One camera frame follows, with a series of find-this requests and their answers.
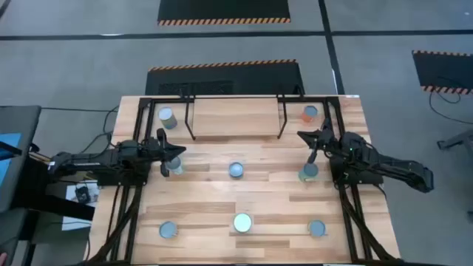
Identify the dark grey side table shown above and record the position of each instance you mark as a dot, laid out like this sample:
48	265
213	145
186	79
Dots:
22	118

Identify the blue-grey lidded tin can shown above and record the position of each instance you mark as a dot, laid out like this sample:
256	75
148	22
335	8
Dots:
317	228

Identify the blue panel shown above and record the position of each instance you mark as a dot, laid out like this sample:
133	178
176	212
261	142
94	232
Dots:
9	155

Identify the white vegetable label can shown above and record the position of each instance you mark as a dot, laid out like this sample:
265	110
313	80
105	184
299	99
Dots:
167	115

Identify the dark stand leg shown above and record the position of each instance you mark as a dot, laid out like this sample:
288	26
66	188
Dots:
456	141

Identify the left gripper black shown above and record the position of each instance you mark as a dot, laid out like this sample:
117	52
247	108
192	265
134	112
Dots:
154	151

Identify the short teal tuna can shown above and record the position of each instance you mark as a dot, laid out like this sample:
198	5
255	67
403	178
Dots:
235	169

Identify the green gradient label can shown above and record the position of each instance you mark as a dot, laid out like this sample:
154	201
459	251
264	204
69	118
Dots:
310	172

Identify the blue cherries can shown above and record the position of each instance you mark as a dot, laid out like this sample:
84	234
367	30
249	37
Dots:
176	164

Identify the white-lidded tin can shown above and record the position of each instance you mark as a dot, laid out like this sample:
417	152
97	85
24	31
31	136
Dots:
242	222

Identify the small black device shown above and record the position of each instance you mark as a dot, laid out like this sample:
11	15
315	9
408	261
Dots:
82	194

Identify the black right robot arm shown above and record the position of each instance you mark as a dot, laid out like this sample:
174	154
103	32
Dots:
399	166

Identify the black aluminium table frame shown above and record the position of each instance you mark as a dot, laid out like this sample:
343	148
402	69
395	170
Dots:
166	99

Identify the yellow black beans can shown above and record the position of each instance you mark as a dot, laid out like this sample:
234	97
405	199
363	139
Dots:
168	229

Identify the black hazard-striped floor mat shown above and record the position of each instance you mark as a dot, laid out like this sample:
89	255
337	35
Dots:
221	9
443	70
258	79

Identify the orange label can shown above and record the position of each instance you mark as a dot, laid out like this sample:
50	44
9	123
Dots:
309	112

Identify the white paper sheet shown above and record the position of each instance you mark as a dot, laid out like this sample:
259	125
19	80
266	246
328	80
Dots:
72	221

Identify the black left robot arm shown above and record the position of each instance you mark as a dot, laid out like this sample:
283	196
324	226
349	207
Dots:
92	160

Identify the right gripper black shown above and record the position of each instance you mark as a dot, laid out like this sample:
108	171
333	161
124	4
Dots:
329	142

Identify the wooden shelf with black legs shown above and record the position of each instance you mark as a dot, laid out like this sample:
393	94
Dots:
236	118

